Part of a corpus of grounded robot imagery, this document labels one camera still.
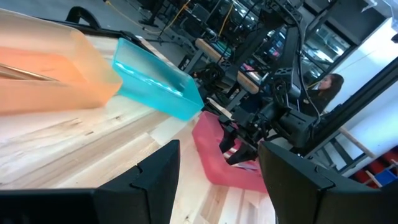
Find black arched handle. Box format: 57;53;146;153
65;6;102;30

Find blue storage bin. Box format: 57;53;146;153
373;169;397;187

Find teal translucent plastic bin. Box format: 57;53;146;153
111;37;205;121

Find pink translucent plastic bin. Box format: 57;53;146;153
192;111;269;194

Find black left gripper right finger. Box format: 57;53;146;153
258;140;335;224

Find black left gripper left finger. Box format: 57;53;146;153
95;139;181;224

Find orange translucent plastic bin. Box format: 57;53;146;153
0;8;124;116

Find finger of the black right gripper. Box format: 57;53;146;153
219;126;238;154
226;143;259;166

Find gold cutlery piece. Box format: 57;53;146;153
0;70;41;82
0;63;57;82

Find person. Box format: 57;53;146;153
300;73;345;118

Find red storage bin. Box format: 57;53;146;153
351;149;398;187

